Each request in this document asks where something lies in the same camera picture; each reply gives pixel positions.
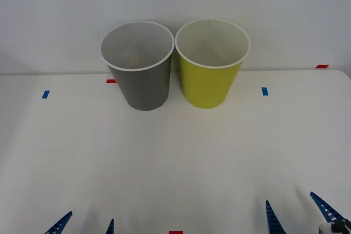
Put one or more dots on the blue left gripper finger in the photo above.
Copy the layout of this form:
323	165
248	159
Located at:
110	228
59	224

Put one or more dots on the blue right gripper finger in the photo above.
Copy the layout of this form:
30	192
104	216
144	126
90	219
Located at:
326	209
272	221

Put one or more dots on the grey plastic bin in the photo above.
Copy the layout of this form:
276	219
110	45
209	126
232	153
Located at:
145	88

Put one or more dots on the yellow-green plastic bin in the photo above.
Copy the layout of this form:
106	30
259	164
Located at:
208	86

